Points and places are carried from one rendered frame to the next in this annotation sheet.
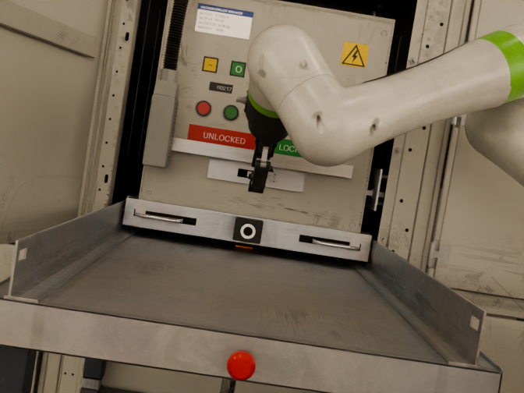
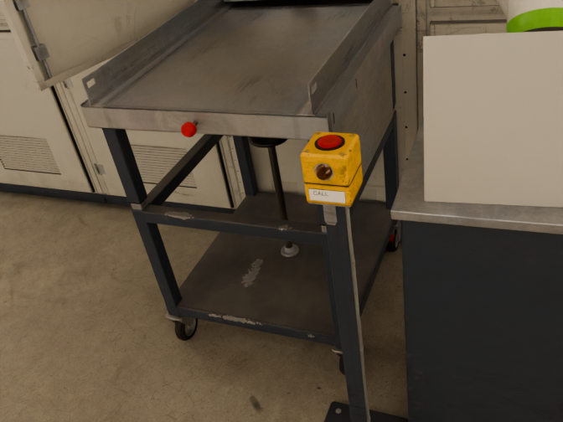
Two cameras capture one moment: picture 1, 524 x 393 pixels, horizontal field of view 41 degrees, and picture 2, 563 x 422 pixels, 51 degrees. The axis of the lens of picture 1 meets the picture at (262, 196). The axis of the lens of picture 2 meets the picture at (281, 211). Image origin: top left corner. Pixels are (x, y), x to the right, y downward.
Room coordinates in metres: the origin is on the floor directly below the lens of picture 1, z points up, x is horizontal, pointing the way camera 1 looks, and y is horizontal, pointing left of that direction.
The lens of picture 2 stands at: (-0.14, -0.72, 1.37)
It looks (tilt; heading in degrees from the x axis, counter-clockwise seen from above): 35 degrees down; 29
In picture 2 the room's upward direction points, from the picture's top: 10 degrees counter-clockwise
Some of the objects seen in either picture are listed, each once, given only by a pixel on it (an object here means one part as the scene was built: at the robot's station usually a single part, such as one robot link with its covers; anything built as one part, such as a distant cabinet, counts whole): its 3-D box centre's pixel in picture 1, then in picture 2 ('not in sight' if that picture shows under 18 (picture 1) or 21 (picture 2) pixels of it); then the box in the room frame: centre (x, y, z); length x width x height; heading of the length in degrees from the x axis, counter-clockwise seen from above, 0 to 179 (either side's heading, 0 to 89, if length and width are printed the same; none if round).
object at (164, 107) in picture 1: (161, 124); not in sight; (1.47, 0.23, 1.09); 0.08 x 0.05 x 0.17; 2
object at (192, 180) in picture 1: (266, 114); not in sight; (1.54, 0.02, 1.15); 0.48 x 0.01 x 0.48; 92
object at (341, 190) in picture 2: not in sight; (332, 168); (0.64, -0.39, 0.85); 0.08 x 0.08 x 0.10; 2
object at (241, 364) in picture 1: (241, 362); (190, 127); (0.80, -0.01, 0.82); 0.04 x 0.03 x 0.03; 2
